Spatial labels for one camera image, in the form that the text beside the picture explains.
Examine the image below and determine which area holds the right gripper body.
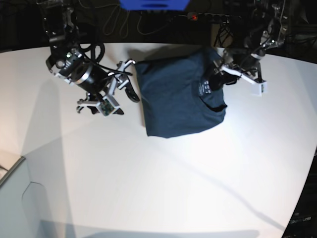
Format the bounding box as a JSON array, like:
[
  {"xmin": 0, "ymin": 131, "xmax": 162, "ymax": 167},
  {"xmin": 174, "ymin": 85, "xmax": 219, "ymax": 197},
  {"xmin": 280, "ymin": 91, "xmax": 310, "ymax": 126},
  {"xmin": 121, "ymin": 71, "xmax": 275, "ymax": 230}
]
[{"xmin": 76, "ymin": 59, "xmax": 136, "ymax": 114}]

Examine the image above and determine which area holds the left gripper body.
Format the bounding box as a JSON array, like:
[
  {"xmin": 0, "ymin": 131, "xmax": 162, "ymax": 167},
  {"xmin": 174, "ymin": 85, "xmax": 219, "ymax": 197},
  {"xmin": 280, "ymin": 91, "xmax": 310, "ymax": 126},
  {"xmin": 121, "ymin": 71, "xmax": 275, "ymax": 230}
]
[{"xmin": 213, "ymin": 56, "xmax": 265, "ymax": 85}]

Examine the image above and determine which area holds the dark blue t-shirt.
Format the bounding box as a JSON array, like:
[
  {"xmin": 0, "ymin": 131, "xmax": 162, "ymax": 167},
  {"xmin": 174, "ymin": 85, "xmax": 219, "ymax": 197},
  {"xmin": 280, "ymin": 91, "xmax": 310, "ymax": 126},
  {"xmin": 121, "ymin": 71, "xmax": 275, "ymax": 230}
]
[{"xmin": 135, "ymin": 48, "xmax": 227, "ymax": 138}]

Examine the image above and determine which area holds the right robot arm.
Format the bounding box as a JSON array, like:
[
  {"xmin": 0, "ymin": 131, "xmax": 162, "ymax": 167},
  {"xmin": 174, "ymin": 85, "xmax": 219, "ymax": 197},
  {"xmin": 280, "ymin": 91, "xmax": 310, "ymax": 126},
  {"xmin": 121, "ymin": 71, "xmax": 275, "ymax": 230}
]
[{"xmin": 36, "ymin": 0, "xmax": 140, "ymax": 117}]

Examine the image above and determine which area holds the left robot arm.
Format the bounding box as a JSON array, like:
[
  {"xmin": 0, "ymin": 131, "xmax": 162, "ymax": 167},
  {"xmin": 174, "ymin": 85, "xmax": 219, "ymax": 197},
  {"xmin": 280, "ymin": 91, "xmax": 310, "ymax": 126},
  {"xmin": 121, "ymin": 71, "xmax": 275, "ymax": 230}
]
[{"xmin": 205, "ymin": 0, "xmax": 292, "ymax": 96}]

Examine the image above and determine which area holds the black power strip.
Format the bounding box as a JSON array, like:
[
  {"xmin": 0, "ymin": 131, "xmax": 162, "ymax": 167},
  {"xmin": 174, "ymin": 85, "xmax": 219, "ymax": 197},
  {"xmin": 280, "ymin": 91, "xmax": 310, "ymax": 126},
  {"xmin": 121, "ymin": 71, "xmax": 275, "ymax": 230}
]
[{"xmin": 187, "ymin": 12, "xmax": 242, "ymax": 24}]

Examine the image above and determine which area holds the blue box overhead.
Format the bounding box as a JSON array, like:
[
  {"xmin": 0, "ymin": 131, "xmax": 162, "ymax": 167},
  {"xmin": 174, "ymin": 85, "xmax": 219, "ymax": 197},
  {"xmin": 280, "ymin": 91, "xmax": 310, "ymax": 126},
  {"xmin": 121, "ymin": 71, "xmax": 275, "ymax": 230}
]
[{"xmin": 119, "ymin": 0, "xmax": 190, "ymax": 11}]

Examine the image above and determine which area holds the white storage bin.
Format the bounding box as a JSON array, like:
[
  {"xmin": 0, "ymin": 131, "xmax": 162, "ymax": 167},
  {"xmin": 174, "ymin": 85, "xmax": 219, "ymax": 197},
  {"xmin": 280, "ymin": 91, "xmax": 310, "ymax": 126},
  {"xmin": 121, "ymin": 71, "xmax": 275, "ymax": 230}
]
[{"xmin": 0, "ymin": 148, "xmax": 75, "ymax": 238}]

